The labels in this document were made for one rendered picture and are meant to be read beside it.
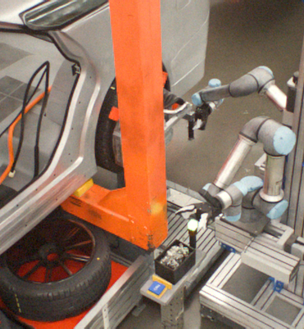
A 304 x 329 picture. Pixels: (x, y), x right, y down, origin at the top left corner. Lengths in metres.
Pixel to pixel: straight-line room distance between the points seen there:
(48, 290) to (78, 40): 1.33
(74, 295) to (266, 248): 1.06
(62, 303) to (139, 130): 1.09
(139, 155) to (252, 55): 3.35
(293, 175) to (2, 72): 2.00
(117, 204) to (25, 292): 0.68
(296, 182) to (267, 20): 3.87
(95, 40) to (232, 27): 3.56
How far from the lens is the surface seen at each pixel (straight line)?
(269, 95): 3.90
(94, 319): 3.68
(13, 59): 4.54
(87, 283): 3.70
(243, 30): 6.92
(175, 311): 3.89
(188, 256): 3.67
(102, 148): 3.91
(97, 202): 3.84
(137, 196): 3.52
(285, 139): 3.04
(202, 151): 5.26
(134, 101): 3.12
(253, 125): 3.11
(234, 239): 3.64
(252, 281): 4.04
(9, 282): 3.76
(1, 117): 4.04
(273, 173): 3.19
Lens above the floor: 3.27
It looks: 39 degrees down
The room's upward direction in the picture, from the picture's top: 3 degrees counter-clockwise
